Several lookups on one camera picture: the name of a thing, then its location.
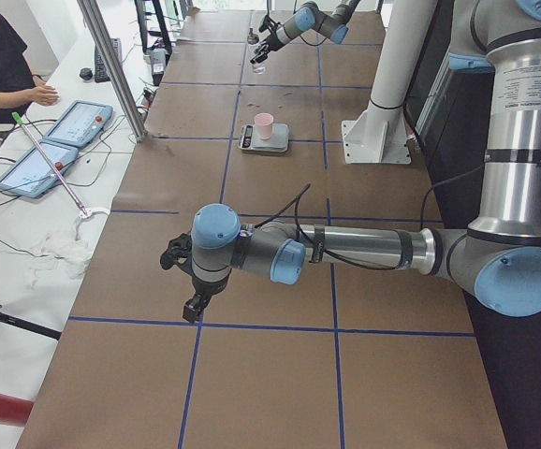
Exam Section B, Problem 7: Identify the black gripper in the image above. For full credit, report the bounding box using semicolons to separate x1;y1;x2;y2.
183;276;227;324
250;28;285;65

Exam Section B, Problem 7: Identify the glass sauce bottle metal cap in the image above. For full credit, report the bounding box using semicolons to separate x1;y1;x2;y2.
246;27;266;75

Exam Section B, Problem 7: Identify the pink plastic cup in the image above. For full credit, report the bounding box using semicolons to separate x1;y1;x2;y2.
254;112;274;140

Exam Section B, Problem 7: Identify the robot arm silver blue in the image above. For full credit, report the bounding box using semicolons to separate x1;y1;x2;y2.
250;0;359;66
160;1;541;323

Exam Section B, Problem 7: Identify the silver digital kitchen scale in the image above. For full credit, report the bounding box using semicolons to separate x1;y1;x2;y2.
239;123;289;155

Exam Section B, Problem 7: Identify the crumpled white tissue pile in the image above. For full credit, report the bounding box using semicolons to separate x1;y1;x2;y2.
24;219;92;289

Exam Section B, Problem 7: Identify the black keyboard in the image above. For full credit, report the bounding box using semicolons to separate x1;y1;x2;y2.
94;37;123;83

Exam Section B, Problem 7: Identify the black computer mouse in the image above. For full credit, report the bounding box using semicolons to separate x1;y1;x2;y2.
79;67;94;81

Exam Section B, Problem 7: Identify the upper teach pendant tablet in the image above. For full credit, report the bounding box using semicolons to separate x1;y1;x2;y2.
43;100;113;149

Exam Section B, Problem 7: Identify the teach pendant tablet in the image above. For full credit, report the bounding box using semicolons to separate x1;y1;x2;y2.
0;141;79;198
43;100;113;149

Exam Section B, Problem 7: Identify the lower teach pendant tablet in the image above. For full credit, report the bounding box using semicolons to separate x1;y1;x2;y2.
0;141;79;198

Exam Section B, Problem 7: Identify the long reacher grabber stick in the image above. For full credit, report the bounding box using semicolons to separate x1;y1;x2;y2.
12;112;110;220

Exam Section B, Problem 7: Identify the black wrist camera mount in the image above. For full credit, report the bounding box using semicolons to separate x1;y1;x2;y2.
258;14;276;33

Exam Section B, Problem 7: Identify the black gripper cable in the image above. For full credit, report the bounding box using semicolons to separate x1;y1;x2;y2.
293;0;332;48

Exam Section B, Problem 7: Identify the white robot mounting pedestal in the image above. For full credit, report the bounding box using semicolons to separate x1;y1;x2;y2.
342;0;437;165

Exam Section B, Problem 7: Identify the aluminium frame post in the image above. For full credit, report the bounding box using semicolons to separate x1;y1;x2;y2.
77;0;147;142

